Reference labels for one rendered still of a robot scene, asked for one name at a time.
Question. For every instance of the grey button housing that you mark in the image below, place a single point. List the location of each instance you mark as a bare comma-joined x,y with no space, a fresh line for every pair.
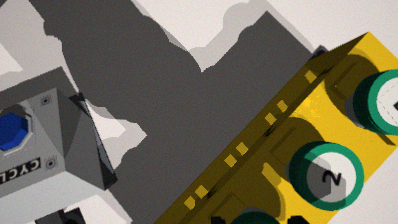
51,157

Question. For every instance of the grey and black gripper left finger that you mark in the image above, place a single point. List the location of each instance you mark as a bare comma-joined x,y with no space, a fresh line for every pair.
217,220

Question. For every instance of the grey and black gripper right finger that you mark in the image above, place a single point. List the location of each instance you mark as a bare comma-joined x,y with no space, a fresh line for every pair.
297,220

